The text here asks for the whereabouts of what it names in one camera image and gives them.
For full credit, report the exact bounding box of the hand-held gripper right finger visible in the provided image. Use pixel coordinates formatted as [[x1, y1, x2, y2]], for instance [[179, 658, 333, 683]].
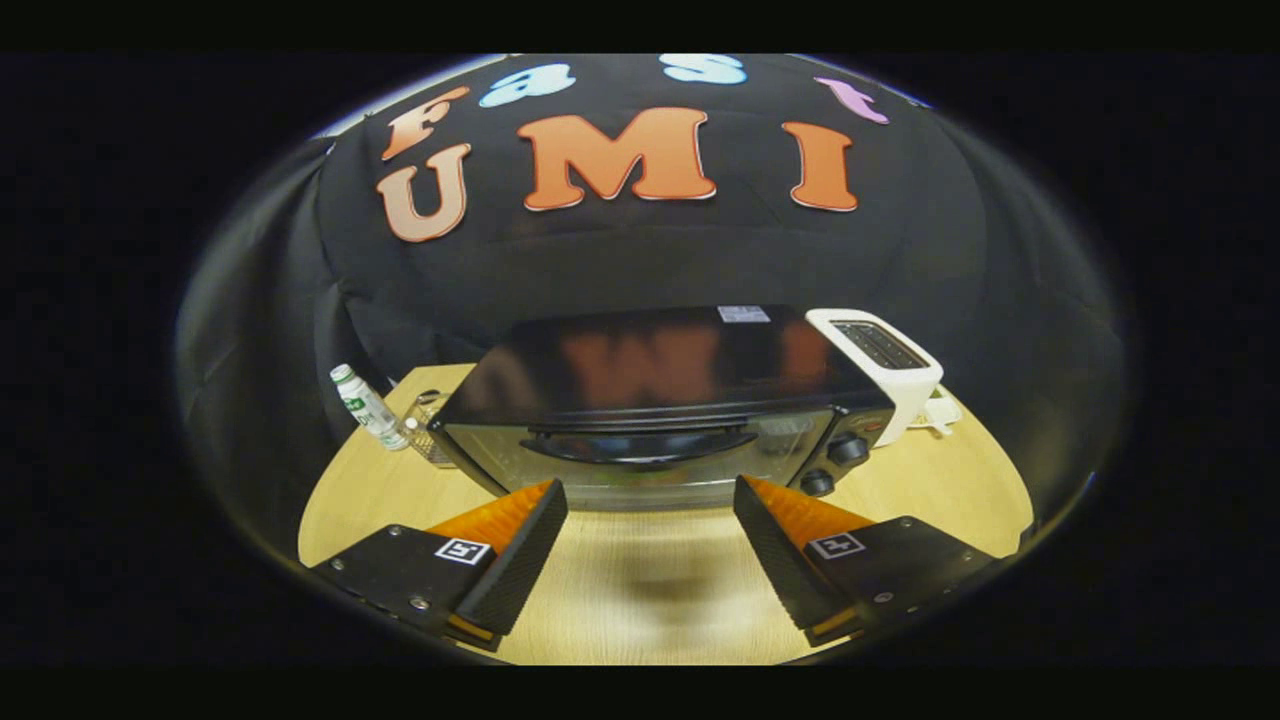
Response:
[[733, 474, 1001, 646]]

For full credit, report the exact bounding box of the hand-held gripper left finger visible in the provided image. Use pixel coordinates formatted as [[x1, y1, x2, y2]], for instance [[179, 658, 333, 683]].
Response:
[[310, 478, 569, 651]]

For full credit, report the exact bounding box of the black toaster oven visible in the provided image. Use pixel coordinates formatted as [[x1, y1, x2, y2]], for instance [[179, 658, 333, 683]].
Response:
[[428, 305, 896, 513]]

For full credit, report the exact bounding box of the white bread toaster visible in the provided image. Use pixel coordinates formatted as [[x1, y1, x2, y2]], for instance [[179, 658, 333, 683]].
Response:
[[805, 308, 944, 448]]

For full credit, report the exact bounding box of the white bottle with green label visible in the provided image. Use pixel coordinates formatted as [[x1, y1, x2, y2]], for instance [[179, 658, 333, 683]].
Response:
[[330, 364, 409, 451]]

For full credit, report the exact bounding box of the small white sauce dish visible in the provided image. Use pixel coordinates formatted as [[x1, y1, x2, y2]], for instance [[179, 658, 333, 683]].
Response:
[[908, 395, 963, 438]]

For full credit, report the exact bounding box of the black backdrop cloth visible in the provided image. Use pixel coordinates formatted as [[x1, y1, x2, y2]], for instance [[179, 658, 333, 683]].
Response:
[[180, 55, 1126, 521]]

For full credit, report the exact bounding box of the metal wire basket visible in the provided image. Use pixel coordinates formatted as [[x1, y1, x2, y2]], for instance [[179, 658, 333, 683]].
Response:
[[405, 392, 459, 469]]

